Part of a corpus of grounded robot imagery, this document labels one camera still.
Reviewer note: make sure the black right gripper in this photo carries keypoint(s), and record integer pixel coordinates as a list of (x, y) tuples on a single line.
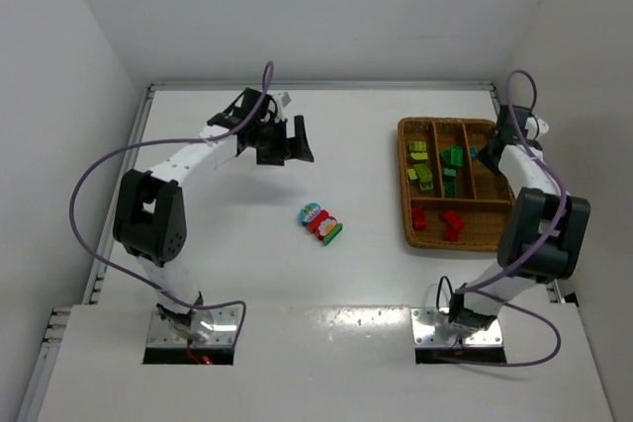
[(489, 157)]

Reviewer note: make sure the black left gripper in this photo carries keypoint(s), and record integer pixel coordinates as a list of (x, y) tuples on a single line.
[(279, 142)]

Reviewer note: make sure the green long lego brick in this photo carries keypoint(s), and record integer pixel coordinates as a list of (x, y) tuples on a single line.
[(453, 156)]

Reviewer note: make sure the red flower picture lego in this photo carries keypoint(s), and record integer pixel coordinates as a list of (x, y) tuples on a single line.
[(322, 224)]

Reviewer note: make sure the green and blue lego stack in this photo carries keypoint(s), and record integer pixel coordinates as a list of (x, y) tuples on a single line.
[(450, 190)]

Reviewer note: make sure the green lego base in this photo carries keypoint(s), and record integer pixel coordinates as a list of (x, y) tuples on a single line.
[(332, 233)]

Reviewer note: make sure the lime hollow lego brick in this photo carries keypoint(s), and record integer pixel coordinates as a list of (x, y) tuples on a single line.
[(423, 173)]

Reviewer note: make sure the lime curved lego piece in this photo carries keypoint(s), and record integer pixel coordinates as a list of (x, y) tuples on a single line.
[(418, 157)]

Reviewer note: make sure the small red lego brick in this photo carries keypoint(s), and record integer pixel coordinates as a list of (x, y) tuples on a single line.
[(453, 219)]

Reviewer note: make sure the red curved lego brick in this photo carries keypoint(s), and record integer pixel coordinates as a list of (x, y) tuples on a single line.
[(452, 234)]

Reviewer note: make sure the red long lego brick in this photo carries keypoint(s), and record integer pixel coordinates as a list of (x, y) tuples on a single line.
[(418, 218)]

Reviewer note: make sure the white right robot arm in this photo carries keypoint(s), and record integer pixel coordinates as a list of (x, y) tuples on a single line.
[(543, 237)]

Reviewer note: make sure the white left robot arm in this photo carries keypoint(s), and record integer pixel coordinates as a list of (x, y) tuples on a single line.
[(151, 219)]

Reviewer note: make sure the wicker divided basket tray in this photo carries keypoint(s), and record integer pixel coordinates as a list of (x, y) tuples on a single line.
[(484, 199)]

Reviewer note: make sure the lime lego brick in basket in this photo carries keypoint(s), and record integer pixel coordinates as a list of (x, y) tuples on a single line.
[(417, 146)]

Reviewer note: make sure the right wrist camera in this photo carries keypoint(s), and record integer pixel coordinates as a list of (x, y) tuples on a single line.
[(535, 127)]

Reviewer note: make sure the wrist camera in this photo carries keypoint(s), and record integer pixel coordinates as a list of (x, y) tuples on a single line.
[(535, 127), (282, 99)]

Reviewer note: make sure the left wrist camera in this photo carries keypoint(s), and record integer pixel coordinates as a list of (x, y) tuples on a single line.
[(282, 99)]

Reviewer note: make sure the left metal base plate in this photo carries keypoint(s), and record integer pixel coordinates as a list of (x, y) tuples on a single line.
[(214, 329)]

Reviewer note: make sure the metal base plate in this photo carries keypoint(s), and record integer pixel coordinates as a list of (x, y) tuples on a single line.
[(214, 329), (431, 330)]

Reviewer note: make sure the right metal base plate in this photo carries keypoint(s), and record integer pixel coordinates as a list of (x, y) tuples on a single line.
[(431, 330)]

